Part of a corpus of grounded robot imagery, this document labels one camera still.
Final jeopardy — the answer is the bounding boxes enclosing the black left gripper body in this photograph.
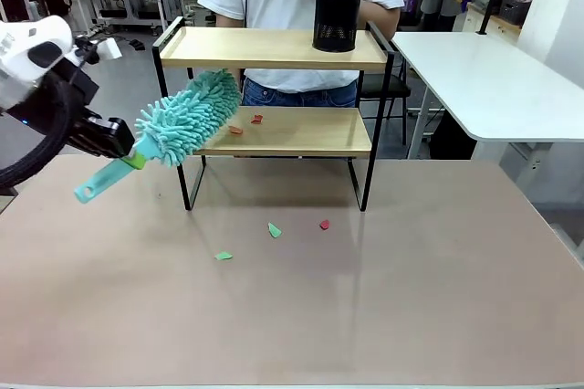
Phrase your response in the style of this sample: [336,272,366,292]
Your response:
[5,62,102,146]

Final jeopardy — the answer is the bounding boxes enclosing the teal microfiber duster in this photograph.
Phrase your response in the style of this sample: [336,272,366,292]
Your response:
[73,68,244,205]

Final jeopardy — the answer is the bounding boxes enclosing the person's left forearm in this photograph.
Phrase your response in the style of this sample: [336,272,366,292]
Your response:
[359,0,402,46]

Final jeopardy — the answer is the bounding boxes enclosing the two-tier wood metal shelf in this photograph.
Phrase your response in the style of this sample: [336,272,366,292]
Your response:
[151,16,396,213]

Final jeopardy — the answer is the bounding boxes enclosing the black backpack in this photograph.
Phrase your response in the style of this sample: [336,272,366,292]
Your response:
[42,0,74,20]

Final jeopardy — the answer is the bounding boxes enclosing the black mesh pen holder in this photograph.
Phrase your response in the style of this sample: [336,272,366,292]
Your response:
[311,0,364,54]

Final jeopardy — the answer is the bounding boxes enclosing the black chair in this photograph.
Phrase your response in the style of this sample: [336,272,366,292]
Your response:
[359,48,411,146]

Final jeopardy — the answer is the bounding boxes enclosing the large white table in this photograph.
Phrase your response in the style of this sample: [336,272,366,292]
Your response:
[391,31,584,162]

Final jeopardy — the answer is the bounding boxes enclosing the grey storage basket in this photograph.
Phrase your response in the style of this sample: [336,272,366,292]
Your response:
[498,0,536,27]

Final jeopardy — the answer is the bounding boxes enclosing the black braided cable sleeve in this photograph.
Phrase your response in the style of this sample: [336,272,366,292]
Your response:
[0,82,74,190]

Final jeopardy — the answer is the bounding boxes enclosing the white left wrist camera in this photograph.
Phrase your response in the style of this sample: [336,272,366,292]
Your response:
[72,35,124,66]

